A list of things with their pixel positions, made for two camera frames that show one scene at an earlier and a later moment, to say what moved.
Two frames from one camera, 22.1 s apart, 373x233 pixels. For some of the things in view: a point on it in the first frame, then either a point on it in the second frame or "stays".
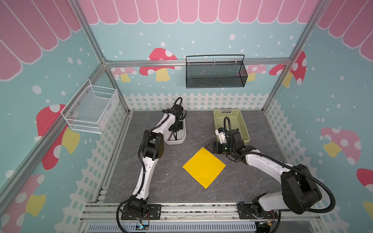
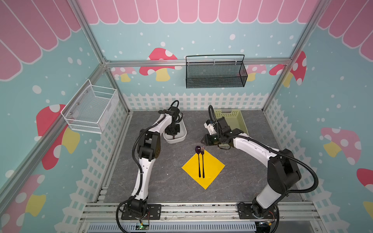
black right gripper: x=217 y=146 to x=210 y=138
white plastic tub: x=170 y=137 stays
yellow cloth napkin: x=204 y=167 stays
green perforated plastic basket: x=237 y=122 stays
